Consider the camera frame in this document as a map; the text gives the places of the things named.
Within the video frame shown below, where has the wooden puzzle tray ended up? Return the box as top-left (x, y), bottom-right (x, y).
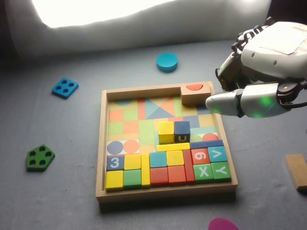
top-left (95, 80), bottom-right (239, 205)

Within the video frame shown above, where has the magenta round disc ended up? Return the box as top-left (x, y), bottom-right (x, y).
top-left (208, 217), bottom-right (241, 230)

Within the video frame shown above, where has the yellow cube block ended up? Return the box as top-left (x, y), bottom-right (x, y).
top-left (158, 121), bottom-right (175, 145)

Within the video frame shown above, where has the green pentagon five-hole piece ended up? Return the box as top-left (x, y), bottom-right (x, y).
top-left (26, 144), bottom-right (56, 172)

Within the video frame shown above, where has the blue square four-hole piece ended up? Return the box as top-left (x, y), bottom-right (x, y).
top-left (51, 77), bottom-right (80, 100)

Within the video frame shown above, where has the natural wood arch block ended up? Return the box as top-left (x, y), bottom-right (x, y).
top-left (181, 82), bottom-right (212, 106)

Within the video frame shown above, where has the dark blue letter cube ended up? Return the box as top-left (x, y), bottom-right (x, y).
top-left (174, 121), bottom-right (191, 144)

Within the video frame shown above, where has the blue round disc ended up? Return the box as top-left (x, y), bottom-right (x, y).
top-left (156, 52), bottom-right (179, 73)

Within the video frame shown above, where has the plain wooden plank block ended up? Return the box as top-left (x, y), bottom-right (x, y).
top-left (284, 153), bottom-right (307, 192)

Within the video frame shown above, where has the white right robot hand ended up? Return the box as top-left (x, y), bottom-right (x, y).
top-left (205, 16), bottom-right (307, 119)

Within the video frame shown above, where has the white backdrop cloth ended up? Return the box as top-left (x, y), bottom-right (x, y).
top-left (4, 0), bottom-right (276, 55)

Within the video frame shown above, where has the grey table cloth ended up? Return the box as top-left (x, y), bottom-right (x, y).
top-left (0, 39), bottom-right (307, 230)

